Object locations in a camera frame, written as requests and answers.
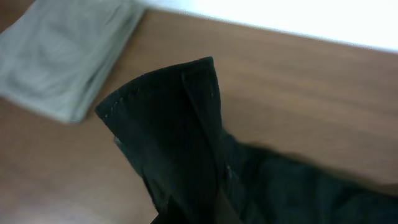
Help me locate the folded khaki trousers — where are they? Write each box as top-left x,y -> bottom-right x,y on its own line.
1,0 -> 145,123

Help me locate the black shorts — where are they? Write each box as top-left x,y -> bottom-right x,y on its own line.
95,57 -> 397,224

